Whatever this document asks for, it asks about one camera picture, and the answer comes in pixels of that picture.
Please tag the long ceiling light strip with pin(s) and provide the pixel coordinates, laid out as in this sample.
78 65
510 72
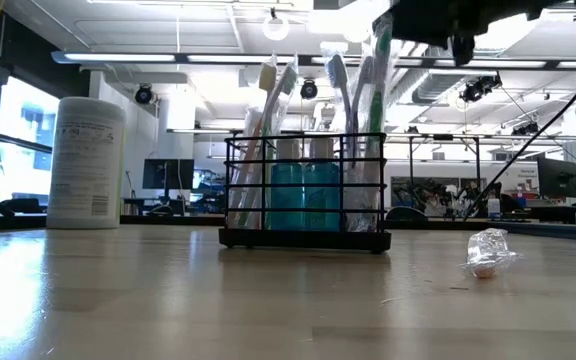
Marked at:
118 57

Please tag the black ceiling spotlight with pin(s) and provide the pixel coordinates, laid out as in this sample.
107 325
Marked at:
309 89
144 94

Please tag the yellow orange toothbrush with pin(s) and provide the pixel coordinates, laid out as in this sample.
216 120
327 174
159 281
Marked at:
268 77

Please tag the black metal rack frame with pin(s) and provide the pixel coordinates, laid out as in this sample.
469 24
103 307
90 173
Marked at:
443 136

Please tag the green white toothbrush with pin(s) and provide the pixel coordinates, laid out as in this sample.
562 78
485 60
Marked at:
377 117

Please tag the dark blue toothbrush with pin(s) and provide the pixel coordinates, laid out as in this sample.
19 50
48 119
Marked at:
338 70

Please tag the black monitor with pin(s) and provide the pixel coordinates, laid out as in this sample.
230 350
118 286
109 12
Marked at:
168 173

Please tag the purple toothbrush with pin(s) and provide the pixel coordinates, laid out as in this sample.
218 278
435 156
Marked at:
365 75

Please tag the black ceiling camera rig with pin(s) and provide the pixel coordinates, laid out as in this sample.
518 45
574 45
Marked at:
478 89

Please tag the silver ventilation duct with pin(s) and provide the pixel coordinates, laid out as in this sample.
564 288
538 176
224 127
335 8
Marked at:
433 85

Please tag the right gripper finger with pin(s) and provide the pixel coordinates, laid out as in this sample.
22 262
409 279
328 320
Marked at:
433 22

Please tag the teal mouthwash bottle white cap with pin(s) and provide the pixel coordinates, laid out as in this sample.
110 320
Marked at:
322 195
286 195

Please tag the white wipes canister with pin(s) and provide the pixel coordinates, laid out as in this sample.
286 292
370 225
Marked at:
85 165

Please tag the black aluminium table frame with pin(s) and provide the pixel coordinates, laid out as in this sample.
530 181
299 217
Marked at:
138 219

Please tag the black monitor on arm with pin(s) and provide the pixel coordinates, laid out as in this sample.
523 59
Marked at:
558 177

